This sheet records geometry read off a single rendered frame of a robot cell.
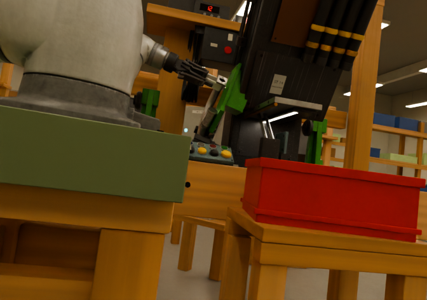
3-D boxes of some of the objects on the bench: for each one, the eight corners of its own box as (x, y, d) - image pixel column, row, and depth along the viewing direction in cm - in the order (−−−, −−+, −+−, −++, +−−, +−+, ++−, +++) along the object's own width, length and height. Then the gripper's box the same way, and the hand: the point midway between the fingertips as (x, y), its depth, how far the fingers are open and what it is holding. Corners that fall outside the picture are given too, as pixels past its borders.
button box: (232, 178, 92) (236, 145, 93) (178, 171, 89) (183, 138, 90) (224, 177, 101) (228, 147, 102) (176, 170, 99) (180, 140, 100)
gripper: (163, 61, 118) (223, 88, 121) (174, 43, 130) (228, 69, 134) (157, 77, 123) (215, 103, 126) (168, 59, 135) (220, 83, 138)
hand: (214, 82), depth 129 cm, fingers closed on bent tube, 3 cm apart
